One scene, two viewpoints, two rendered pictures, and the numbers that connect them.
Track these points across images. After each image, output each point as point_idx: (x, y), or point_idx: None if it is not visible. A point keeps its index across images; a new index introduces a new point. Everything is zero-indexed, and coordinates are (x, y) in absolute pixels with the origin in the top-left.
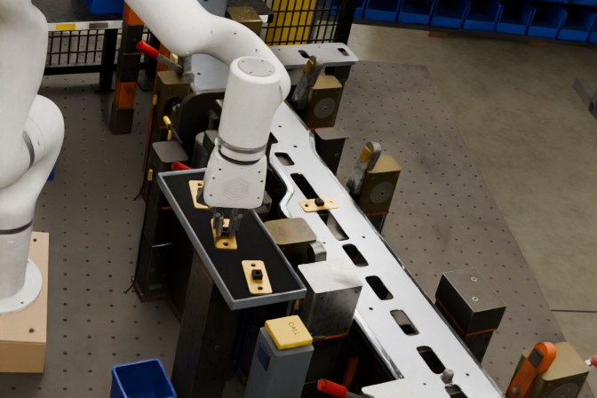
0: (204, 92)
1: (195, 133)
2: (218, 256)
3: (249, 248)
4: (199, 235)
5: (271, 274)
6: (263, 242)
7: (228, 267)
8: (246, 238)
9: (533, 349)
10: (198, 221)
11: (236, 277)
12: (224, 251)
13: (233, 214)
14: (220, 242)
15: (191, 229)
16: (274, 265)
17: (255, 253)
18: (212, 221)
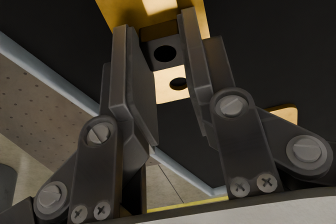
0: None
1: None
2: (162, 119)
3: (262, 66)
4: (74, 68)
5: (309, 127)
6: (329, 20)
7: (197, 139)
8: (259, 24)
9: None
10: None
11: (218, 152)
12: (178, 102)
13: (200, 116)
14: (159, 81)
15: (33, 72)
16: (332, 100)
17: (280, 80)
18: (104, 74)
